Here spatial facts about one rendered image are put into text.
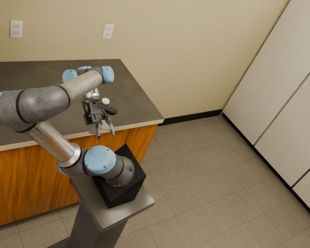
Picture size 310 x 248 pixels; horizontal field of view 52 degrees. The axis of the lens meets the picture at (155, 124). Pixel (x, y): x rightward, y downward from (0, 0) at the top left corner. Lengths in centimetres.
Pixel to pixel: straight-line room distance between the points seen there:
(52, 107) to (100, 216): 65
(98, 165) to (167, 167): 189
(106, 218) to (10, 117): 68
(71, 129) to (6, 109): 78
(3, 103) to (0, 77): 102
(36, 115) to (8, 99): 11
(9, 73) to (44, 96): 112
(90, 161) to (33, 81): 94
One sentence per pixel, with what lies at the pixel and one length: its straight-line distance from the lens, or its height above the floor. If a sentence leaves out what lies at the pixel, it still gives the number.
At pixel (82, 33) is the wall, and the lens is 235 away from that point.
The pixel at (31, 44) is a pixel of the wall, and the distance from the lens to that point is 228.
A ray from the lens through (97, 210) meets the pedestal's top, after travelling 155.
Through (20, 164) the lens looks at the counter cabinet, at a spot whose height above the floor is 72.
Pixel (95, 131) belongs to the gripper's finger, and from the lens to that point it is 159.
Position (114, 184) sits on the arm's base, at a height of 107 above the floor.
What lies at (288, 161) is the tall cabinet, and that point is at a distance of 369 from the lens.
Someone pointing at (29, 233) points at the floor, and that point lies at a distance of 253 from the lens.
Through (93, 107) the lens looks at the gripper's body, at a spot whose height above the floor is 126.
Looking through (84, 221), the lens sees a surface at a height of 67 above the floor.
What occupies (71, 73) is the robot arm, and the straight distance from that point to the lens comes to 142.
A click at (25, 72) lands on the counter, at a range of 220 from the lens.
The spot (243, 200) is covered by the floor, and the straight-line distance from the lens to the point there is 335.
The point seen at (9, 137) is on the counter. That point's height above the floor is 94.
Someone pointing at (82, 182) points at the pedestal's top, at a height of 94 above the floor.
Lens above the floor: 224
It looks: 39 degrees down
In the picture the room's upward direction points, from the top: 24 degrees clockwise
